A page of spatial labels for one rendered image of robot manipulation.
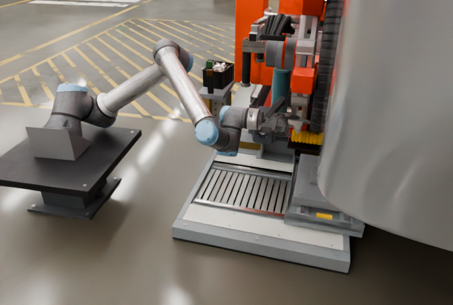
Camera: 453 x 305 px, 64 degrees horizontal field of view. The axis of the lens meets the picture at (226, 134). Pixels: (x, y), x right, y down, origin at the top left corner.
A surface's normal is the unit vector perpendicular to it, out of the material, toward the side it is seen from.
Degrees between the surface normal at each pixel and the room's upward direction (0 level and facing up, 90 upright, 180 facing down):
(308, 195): 0
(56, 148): 90
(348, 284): 0
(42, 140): 90
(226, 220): 0
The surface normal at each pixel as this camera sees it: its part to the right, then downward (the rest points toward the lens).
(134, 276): 0.00, -0.87
